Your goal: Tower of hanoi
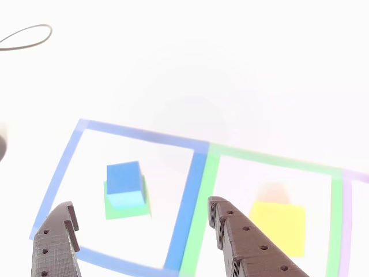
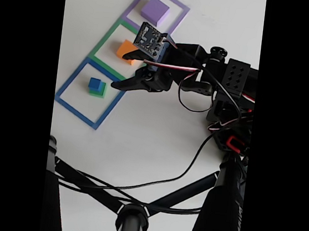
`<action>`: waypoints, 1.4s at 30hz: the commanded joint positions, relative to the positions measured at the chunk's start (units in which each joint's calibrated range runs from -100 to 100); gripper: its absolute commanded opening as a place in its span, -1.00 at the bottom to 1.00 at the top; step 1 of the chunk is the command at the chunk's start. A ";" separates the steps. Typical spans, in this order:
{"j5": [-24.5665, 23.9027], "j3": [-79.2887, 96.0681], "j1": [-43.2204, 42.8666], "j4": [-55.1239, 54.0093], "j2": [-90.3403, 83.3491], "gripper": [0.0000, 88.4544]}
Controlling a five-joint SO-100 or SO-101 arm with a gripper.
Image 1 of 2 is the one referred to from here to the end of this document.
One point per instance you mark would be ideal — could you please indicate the orange square block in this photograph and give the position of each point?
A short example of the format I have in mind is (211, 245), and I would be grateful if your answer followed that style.
(282, 228)

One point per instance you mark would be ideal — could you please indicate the black tripod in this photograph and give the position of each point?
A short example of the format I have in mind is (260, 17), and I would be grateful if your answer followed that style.
(2, 148)

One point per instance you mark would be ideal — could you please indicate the purple tape square outline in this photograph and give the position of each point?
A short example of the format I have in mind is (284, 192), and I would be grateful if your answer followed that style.
(346, 219)

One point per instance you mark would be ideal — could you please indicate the blue tape square outline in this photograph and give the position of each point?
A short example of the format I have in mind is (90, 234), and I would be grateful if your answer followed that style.
(196, 184)

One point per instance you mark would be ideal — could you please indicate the green square block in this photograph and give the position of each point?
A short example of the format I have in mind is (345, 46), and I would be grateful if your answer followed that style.
(127, 213)

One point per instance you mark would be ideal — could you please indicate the small blue cube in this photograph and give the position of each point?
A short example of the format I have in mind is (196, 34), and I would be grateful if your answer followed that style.
(124, 179)

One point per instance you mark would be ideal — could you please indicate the green tape square outline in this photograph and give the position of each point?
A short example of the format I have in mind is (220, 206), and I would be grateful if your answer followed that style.
(209, 179)

